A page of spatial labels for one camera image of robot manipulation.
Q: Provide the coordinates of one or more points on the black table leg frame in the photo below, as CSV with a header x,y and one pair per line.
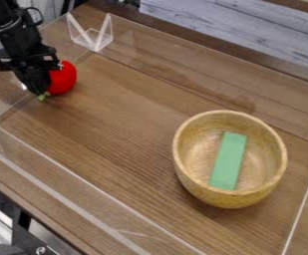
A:
x,y
24,239

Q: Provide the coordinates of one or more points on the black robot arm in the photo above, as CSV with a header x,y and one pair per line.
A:
x,y
19,33

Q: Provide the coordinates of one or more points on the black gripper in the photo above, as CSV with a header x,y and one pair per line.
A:
x,y
29,65

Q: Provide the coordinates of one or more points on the green rectangular block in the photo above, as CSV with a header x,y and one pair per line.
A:
x,y
227,161

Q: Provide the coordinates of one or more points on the clear acrylic corner bracket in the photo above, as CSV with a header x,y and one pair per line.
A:
x,y
92,39

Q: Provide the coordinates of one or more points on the red plush strawberry toy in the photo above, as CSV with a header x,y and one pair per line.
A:
x,y
63,80

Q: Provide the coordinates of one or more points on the clear acrylic tray wall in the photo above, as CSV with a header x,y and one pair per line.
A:
x,y
88,218

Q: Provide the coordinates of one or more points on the wooden bowl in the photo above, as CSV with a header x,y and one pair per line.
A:
x,y
194,150

